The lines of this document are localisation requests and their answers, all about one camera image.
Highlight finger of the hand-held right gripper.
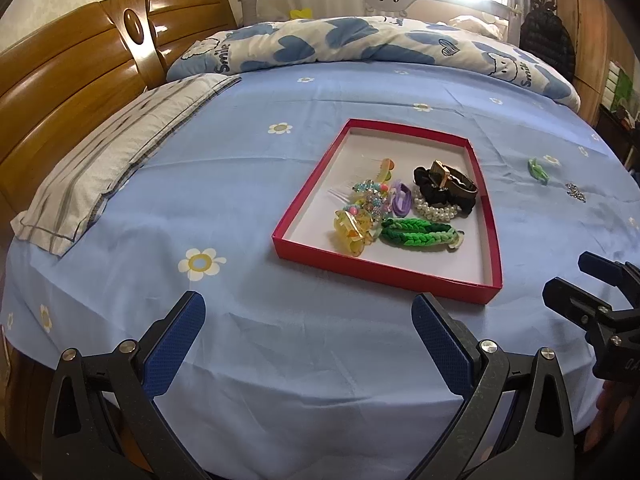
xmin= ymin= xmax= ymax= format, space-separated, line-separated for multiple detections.
xmin=542 ymin=277 xmax=626 ymax=341
xmin=578 ymin=252 xmax=640 ymax=306

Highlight grey striped pillow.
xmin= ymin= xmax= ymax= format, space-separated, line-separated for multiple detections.
xmin=10 ymin=72 xmax=243 ymax=258

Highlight white pearl bracelet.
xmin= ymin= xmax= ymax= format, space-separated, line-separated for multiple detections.
xmin=410 ymin=199 xmax=463 ymax=223

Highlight yellow hair claw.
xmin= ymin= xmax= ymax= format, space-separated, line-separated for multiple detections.
xmin=332 ymin=208 xmax=376 ymax=258

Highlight green braided band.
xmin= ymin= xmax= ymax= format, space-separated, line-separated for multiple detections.
xmin=379 ymin=216 xmax=466 ymax=251

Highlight purple hair tie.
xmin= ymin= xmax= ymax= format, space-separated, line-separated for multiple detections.
xmin=389 ymin=180 xmax=415 ymax=218

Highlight black strap with gold buckle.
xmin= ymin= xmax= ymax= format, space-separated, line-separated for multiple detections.
xmin=430 ymin=159 xmax=480 ymax=196

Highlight wooden headboard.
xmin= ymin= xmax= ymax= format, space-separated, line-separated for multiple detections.
xmin=0 ymin=0 xmax=238 ymax=241

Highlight wooden wardrobe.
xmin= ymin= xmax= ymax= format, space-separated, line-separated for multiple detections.
xmin=552 ymin=0 xmax=640 ymax=96

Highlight colourful bead bracelet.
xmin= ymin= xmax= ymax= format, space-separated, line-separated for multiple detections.
xmin=342 ymin=177 xmax=393 ymax=226

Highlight blue heart printed duvet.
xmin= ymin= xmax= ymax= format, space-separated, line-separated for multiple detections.
xmin=165 ymin=15 xmax=583 ymax=111

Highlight green hair clip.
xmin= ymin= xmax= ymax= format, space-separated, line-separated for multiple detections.
xmin=527 ymin=157 xmax=551 ymax=186

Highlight green white boxes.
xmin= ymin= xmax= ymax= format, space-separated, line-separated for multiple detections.
xmin=602 ymin=60 xmax=636 ymax=111

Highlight black padded jacket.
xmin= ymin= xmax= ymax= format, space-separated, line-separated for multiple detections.
xmin=519 ymin=0 xmax=578 ymax=83

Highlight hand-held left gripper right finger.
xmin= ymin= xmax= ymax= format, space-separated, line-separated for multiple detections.
xmin=411 ymin=292 xmax=586 ymax=480

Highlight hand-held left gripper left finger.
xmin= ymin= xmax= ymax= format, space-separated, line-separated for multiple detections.
xmin=40 ymin=290 xmax=221 ymax=480

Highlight person's right hand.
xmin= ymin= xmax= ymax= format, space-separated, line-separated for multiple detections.
xmin=582 ymin=381 xmax=627 ymax=461

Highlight red shallow box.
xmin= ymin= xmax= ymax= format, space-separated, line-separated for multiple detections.
xmin=271 ymin=118 xmax=503 ymax=306

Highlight blue floral bed sheet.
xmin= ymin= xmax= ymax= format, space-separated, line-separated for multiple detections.
xmin=0 ymin=57 xmax=640 ymax=471

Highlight black scrunchie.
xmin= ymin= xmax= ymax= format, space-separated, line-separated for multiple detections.
xmin=412 ymin=165 xmax=481 ymax=218

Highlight dark cabinet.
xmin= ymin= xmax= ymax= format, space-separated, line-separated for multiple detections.
xmin=597 ymin=105 xmax=640 ymax=171

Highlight clear comb with colourful flowers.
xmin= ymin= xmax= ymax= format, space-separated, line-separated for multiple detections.
xmin=327 ymin=157 xmax=398 ymax=208

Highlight white cloth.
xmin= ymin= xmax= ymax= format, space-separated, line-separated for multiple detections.
xmin=447 ymin=12 xmax=506 ymax=36

